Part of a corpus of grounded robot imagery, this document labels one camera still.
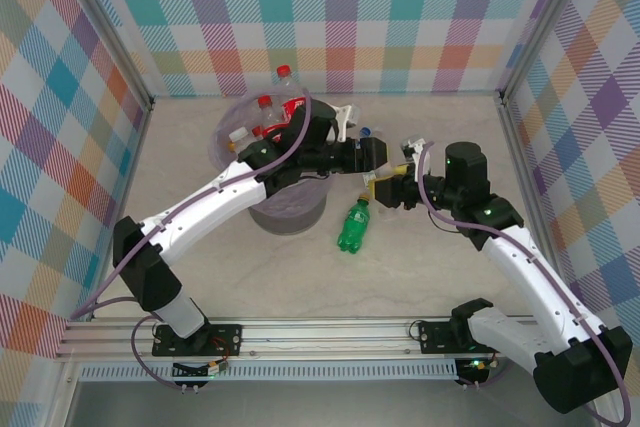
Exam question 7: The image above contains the green Sprite plastic bottle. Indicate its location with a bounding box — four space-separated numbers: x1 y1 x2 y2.
335 190 376 255

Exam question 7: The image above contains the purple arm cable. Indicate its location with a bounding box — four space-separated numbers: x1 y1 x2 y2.
414 140 632 426
68 91 312 391

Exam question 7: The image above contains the aluminium frame leg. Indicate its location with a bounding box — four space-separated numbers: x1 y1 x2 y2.
47 361 84 427

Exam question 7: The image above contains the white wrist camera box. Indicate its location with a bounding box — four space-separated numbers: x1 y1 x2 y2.
398 134 429 164
330 103 362 144

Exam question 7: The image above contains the left black connector board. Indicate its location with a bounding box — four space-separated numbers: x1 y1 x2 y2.
171 359 231 394

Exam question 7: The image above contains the aluminium frame post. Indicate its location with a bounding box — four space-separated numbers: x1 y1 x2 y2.
58 0 155 109
498 0 596 103

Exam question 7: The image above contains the grey round waste bin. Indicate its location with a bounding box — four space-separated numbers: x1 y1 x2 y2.
208 90 331 237

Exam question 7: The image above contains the aluminium mounting rail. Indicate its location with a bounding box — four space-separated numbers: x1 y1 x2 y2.
53 315 609 364

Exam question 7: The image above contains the right black connector board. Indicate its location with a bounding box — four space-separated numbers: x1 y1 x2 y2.
453 356 504 391

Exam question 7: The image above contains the black connector board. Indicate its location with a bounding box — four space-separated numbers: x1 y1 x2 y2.
453 356 504 391
171 359 231 394

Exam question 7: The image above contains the white slotted cable duct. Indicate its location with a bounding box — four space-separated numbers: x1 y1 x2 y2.
78 364 460 383

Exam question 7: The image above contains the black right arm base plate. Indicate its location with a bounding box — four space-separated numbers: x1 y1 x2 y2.
416 320 476 356

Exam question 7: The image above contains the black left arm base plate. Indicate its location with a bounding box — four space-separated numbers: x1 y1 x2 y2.
151 322 245 359

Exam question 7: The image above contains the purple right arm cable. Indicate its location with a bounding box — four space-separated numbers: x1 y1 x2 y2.
414 140 632 426

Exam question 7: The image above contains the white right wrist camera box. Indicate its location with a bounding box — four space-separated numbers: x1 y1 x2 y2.
398 134 429 164

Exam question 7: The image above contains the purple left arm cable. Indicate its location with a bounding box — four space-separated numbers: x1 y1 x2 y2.
68 91 312 391

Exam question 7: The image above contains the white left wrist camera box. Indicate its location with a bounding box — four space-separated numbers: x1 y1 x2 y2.
330 103 362 144

